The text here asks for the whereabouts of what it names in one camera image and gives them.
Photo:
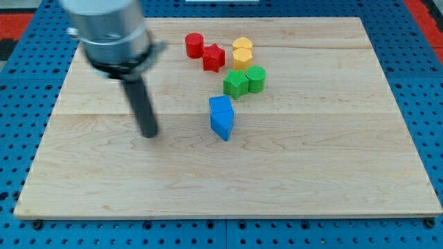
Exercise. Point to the red star block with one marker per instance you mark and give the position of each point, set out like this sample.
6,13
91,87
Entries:
214,58

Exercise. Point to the red cylinder block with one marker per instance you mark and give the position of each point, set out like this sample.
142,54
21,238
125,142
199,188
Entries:
194,45

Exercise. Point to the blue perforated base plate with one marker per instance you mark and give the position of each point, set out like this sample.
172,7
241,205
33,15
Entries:
36,54

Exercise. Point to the yellow half-round block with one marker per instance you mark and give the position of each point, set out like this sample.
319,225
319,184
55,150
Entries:
242,42

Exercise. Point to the blue cube block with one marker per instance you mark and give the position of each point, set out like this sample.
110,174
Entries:
220,104

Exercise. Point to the light wooden board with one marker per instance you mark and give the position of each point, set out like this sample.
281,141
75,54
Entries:
324,140

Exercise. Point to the green cylinder block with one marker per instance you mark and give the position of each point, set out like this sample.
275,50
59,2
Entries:
257,77

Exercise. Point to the yellow hexagon block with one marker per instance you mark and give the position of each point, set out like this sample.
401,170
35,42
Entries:
242,59

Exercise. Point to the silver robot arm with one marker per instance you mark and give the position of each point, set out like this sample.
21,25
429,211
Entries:
116,41

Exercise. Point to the blue triangular block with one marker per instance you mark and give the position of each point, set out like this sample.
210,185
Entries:
222,123

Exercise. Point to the green star block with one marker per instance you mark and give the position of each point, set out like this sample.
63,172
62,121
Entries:
235,84

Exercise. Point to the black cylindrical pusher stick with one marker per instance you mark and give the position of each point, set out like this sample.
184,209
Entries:
139,100

